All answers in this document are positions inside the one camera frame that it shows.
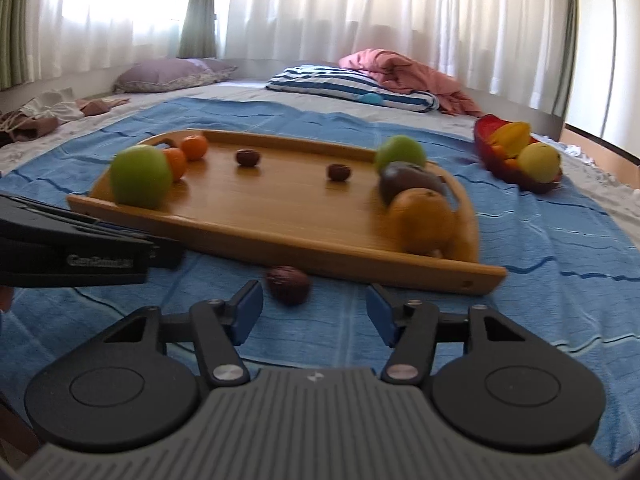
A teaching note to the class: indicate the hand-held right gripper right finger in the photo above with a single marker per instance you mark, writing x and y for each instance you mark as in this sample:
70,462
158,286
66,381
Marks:
382,315

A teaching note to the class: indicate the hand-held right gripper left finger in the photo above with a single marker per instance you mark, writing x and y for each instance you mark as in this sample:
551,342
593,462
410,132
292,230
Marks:
247,312

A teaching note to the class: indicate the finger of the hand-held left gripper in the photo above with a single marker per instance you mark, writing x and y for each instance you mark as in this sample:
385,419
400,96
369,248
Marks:
167,256

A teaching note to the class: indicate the dried red date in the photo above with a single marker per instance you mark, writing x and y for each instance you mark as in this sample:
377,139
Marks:
339,172
247,157
288,285

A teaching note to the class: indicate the green apple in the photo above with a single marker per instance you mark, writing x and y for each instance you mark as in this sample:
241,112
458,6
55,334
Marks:
141,176
400,152

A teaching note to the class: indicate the large dark orange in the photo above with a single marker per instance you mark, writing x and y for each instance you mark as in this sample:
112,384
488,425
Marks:
422,220

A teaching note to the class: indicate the wooden tray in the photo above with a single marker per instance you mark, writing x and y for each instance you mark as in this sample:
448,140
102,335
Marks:
300,210

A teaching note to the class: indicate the dark purple fruit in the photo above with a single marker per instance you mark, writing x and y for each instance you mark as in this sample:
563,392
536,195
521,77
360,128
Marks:
407,182

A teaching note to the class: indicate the dark brown garment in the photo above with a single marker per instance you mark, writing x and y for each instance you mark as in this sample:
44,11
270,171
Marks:
25,127

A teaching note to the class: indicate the blue checked blanket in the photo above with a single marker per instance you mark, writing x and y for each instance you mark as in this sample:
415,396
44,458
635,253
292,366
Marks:
550,270

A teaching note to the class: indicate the purple pillow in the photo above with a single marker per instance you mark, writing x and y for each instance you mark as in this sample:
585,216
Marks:
165,72

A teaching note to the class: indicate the tiny orange fruit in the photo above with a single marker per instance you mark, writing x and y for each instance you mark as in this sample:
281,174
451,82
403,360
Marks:
500,150
511,163

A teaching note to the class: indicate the red fruit bowl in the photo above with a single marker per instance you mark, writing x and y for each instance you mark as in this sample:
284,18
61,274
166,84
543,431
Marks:
485,135

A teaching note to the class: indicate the small light blue object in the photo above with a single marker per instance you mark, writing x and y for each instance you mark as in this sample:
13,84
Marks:
372,98

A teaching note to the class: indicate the yellow starfruit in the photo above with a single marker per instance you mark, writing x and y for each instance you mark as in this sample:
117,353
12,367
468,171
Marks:
512,137

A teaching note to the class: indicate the blue white striped pillow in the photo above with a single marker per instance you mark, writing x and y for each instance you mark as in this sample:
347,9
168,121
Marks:
325,80

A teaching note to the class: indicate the green curtain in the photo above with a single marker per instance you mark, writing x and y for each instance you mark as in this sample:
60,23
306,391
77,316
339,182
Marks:
200,10
20,20

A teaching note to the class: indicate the pink blanket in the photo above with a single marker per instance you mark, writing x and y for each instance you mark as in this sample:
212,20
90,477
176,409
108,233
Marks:
400,70

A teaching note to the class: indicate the white sheer curtain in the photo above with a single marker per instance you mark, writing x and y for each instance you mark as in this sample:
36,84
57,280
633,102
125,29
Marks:
115,10
375,0

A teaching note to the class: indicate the white crumpled cloth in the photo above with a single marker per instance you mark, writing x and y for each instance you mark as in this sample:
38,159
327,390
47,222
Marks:
580,150

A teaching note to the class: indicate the dark bed frame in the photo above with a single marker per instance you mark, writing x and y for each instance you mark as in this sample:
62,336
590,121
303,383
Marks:
525,107

